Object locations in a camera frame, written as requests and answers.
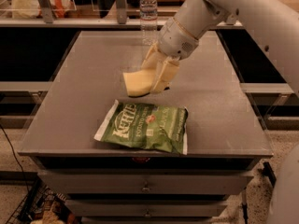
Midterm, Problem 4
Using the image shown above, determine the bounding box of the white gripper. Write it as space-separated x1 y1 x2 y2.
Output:
141 18 199 93

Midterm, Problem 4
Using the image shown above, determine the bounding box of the yellow sponge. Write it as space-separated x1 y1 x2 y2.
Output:
122 70 158 97

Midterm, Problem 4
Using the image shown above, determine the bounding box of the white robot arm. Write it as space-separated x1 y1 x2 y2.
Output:
157 0 299 224

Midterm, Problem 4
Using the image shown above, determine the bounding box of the green Kettle chip bag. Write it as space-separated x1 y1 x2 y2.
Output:
94 100 188 155

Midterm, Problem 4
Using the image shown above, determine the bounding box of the white and orange bag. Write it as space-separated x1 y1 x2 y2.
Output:
11 0 75 19

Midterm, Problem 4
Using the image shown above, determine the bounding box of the clear plastic water bottle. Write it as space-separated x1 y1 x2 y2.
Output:
139 0 158 45

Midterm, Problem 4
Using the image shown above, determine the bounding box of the grey drawer cabinet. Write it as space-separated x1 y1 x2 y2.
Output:
21 31 273 224

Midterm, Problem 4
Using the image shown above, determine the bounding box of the upper drawer metal knob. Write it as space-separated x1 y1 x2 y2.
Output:
141 182 150 193

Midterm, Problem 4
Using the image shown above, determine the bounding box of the drawer metal knob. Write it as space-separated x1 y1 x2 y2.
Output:
144 211 151 218
141 182 150 193

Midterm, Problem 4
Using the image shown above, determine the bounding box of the lower drawer metal knob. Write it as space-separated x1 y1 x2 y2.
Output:
144 211 151 218

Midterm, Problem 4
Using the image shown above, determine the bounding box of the metal shelf rail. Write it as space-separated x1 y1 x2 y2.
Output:
0 17 244 30

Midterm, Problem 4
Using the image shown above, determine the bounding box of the black floor cable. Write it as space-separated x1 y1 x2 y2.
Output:
0 123 31 194

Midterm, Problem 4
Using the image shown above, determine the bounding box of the black wire basket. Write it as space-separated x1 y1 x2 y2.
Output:
5 177 81 224

